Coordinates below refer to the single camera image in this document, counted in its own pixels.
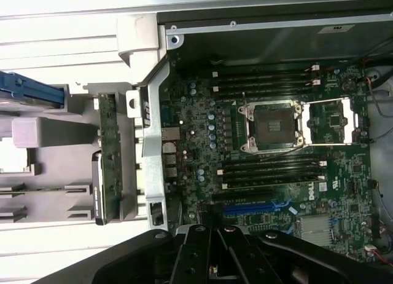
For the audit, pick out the metal socket cover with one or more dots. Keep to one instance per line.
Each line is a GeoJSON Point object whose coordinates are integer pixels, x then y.
{"type": "Point", "coordinates": [350, 124]}

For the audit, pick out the grey parts rack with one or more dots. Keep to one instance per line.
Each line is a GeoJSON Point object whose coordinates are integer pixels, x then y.
{"type": "Point", "coordinates": [76, 161]}

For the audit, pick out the long black expansion slot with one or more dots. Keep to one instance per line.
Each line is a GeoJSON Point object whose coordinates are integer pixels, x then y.
{"type": "Point", "coordinates": [242, 195]}

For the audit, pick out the CPU socket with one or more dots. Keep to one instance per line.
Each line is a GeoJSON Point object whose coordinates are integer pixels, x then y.
{"type": "Point", "coordinates": [270, 127]}

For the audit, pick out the thin metal locking lever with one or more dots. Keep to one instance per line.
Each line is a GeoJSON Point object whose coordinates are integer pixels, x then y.
{"type": "Point", "coordinates": [244, 101]}

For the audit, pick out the black RAM slot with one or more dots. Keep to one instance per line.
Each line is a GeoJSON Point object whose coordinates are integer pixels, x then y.
{"type": "Point", "coordinates": [264, 67]}
{"type": "Point", "coordinates": [270, 161]}
{"type": "Point", "coordinates": [264, 73]}
{"type": "Point", "coordinates": [264, 80]}
{"type": "Point", "coordinates": [270, 168]}
{"type": "Point", "coordinates": [270, 174]}
{"type": "Point", "coordinates": [225, 186]}
{"type": "Point", "coordinates": [264, 88]}

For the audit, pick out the silver chipset heatsink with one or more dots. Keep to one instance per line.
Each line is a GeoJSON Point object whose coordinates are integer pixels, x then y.
{"type": "Point", "coordinates": [313, 231]}

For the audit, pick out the blue expansion slot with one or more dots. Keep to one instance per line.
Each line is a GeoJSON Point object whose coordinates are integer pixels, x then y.
{"type": "Point", "coordinates": [248, 209]}

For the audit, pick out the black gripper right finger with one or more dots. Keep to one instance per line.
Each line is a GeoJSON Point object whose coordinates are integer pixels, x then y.
{"type": "Point", "coordinates": [245, 256]}

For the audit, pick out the black open PC case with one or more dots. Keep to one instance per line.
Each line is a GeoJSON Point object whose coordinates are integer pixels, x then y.
{"type": "Point", "coordinates": [153, 173]}

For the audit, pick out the silver CPU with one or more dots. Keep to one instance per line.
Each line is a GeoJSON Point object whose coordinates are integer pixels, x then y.
{"type": "Point", "coordinates": [13, 159]}

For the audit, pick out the hard drive in blue caddy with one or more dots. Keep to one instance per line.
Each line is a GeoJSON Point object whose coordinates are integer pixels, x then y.
{"type": "Point", "coordinates": [30, 84]}

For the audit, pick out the green motherboard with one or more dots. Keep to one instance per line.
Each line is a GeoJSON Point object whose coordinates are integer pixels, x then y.
{"type": "Point", "coordinates": [337, 173]}

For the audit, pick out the round coin battery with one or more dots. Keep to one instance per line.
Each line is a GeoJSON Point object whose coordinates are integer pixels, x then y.
{"type": "Point", "coordinates": [349, 84]}

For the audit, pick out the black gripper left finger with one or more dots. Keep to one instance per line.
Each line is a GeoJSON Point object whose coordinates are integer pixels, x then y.
{"type": "Point", "coordinates": [187, 253]}

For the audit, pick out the white label sticker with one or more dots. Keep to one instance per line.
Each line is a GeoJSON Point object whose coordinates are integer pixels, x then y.
{"type": "Point", "coordinates": [334, 29]}

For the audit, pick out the silver hard disk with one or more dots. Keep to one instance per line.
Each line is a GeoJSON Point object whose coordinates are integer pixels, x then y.
{"type": "Point", "coordinates": [27, 101]}

